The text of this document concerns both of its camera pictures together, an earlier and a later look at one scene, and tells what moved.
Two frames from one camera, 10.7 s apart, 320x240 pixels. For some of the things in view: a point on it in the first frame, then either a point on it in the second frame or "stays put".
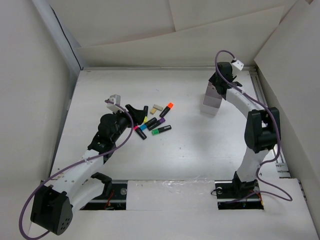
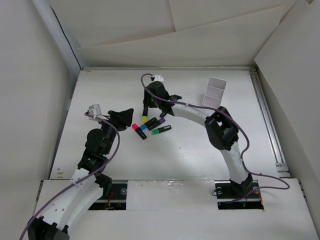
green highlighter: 156,131 stays put
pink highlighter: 139,131 stays put
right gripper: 213,79 -> 147,100
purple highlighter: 156,123 stays put
